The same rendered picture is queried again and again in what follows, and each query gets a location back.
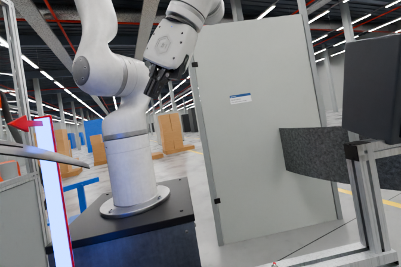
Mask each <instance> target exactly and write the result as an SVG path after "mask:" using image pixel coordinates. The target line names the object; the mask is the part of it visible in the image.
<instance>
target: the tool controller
mask: <svg viewBox="0 0 401 267"><path fill-rule="evenodd" d="M341 127H342V128H343V129H345V130H348V131H350V132H354V133H356V134H359V135H362V136H365V137H368V138H371V139H376V140H378V139H379V140H385V143H386V144H388V145H394V144H401V33H396V34H392V35H385V36H379V37H374V38H367V39H361V40H356V41H350V42H347V43H346V44H345V53H344V82H343V110H342V125H341Z"/></svg>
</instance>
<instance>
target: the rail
mask: <svg viewBox="0 0 401 267"><path fill-rule="evenodd" d="M272 264H273V263H268V264H265V265H260V266H256V267H271V265H272ZM276 264H277V266H278V267H400V266H399V260H398V257H397V251H395V250H393V249H392V248H391V250H390V251H387V252H382V253H378V254H375V253H374V252H372V251H371V250H369V249H368V248H366V247H365V246H363V245H362V244H361V243H360V242H358V243H353V244H348V245H345V246H341V247H336V248H333V249H328V250H323V251H320V252H315V253H310V254H306V255H303V256H298V257H293V258H290V259H285V260H281V261H278V262H276Z"/></svg>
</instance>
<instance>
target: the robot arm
mask: <svg viewBox="0 0 401 267"><path fill-rule="evenodd" d="M74 2H75V4H76V7H77V10H78V14H79V18H80V20H81V25H82V37H81V42H80V44H79V48H78V50H77V52H76V55H75V58H74V61H73V65H72V74H73V79H74V81H75V83H76V84H77V86H78V87H79V88H80V89H81V90H83V91H84V92H86V93H88V94H90V95H95V96H101V97H121V103H120V106H119V107H118V109H117V110H115V111H113V112H111V113H110V114H108V115H107V116H106V117H105V118H104V119H103V121H102V133H103V141H104V148H105V152H106V159H107V167H108V171H109V178H110V185H111V189H112V198H111V199H109V200H107V201H106V202H105V203H103V204H102V205H101V207H100V214H101V216H102V217H104V218H108V219H119V218H126V217H130V216H134V215H138V214H140V213H144V212H146V211H149V210H151V209H153V208H155V207H157V206H159V205H160V204H162V203H163V202H165V201H166V200H167V199H168V197H169V196H170V190H169V188H168V187H166V186H163V185H157V184H156V179H155V171H154V167H153V160H152V154H151V149H150V142H149V135H148V131H147V124H146V111H147V107H148V105H149V102H150V100H151V98H154V99H158V97H159V95H160V93H161V90H162V88H163V86H164V84H165V85H166V84H167V83H168V82H169V81H170V80H180V79H181V75H182V74H184V73H185V71H186V70H187V68H188V65H189V63H190V60H191V59H192V55H193V52H194V50H195V46H196V43H197V39H198V33H199V32H200V31H201V28H202V26H203V24H206V25H215V24H217V23H219V22H220V21H221V19H222V18H223V15H224V2H223V0H171V2H170V3H169V5H168V8H167V10H166V18H165V19H162V21H161V22H160V23H159V25H158V26H157V28H156V30H155V31H154V33H153V35H152V37H151V38H150V40H149V43H148V44H147V46H146V49H145V51H144V54H143V57H144V59H145V60H146V62H145V63H144V62H142V61H140V60H137V59H135V58H131V57H126V56H123V55H119V54H115V53H113V52H111V50H110V49H109V47H108V43H109V42H110V41H111V40H112V39H113V38H114V37H115V36H116V34H117V31H118V21H117V18H116V14H115V10H114V7H113V4H112V1H111V0H74Z"/></svg>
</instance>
